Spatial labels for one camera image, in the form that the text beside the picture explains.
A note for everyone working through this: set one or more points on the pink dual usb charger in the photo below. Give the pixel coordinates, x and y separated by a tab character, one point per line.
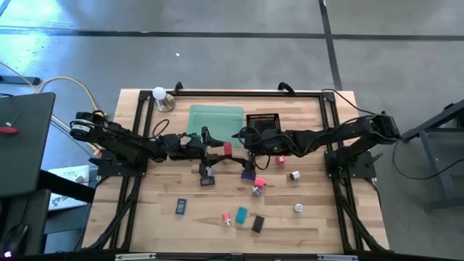
259	182

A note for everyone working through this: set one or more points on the purple white usb charger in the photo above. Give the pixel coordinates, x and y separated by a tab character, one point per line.
257	191

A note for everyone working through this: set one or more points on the black aluminium table frame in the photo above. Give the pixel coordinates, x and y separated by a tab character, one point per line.
235	94

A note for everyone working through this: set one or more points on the red box with dark face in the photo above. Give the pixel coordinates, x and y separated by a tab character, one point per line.
227	148

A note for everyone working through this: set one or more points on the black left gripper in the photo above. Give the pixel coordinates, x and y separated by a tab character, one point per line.
188	146

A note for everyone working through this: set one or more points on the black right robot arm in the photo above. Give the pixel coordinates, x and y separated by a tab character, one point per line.
326	139

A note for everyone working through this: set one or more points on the teal plastic box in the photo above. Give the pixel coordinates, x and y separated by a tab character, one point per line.
241	215

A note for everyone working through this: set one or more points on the white printed sheet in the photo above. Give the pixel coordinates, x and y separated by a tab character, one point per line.
61	201

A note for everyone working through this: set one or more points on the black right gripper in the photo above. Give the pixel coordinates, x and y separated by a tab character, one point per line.
268	141

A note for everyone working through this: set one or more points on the blue box with white print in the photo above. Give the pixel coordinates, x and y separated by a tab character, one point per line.
181	206

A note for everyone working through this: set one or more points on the white bulb on brass base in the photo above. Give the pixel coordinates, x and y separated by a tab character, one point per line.
165	103

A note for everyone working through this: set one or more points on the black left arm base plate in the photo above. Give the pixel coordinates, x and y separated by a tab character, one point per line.
108	169

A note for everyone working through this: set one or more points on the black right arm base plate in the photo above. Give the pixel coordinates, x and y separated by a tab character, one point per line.
362	170

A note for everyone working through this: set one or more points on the teal translucent plastic bin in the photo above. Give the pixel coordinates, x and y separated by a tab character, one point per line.
217	119

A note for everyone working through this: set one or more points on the black plastic box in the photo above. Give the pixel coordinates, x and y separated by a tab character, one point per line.
258	223

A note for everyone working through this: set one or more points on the black metal side table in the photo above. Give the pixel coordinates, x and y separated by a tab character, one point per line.
411	135

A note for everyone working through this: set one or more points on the black slotted plastic basket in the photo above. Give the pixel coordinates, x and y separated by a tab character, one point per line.
262	119

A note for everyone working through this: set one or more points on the pink wall charger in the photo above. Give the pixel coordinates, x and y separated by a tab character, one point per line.
280	159

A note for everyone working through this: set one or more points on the black computer mouse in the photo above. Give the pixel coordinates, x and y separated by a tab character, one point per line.
14	235

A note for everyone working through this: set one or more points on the black floor bar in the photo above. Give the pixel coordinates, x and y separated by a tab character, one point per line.
18	79

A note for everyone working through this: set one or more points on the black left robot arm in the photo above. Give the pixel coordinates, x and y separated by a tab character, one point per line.
119	141

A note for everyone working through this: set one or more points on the white cardboard box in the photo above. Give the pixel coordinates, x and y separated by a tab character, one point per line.
65	173

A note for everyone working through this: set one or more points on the pink white power adapter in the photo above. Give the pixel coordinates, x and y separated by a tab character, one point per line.
226	216

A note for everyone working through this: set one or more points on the grey aluminium edge bracket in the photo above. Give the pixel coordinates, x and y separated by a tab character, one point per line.
134	257
337	257

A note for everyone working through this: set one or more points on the dark side desk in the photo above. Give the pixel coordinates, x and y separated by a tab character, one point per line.
25	152

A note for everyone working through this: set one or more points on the dark blue plastic box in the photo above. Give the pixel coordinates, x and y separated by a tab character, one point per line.
207	181

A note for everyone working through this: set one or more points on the dark purple plastic box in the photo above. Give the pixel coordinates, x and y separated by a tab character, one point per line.
248	176

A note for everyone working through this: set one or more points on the black desk beam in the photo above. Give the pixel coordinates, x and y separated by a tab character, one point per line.
65	186

